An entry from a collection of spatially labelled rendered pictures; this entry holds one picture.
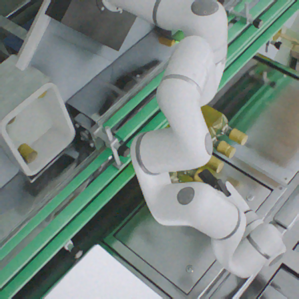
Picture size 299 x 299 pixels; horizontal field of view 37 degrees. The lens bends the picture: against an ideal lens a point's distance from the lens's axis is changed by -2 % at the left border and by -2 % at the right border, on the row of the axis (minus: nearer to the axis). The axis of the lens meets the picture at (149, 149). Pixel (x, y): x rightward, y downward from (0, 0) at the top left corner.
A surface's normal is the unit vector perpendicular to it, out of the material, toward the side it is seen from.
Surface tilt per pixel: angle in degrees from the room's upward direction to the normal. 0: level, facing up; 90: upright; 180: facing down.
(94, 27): 1
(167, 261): 90
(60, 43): 0
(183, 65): 89
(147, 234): 90
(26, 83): 90
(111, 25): 1
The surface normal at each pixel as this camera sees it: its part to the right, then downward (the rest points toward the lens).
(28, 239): -0.12, -0.58
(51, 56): 0.74, 0.49
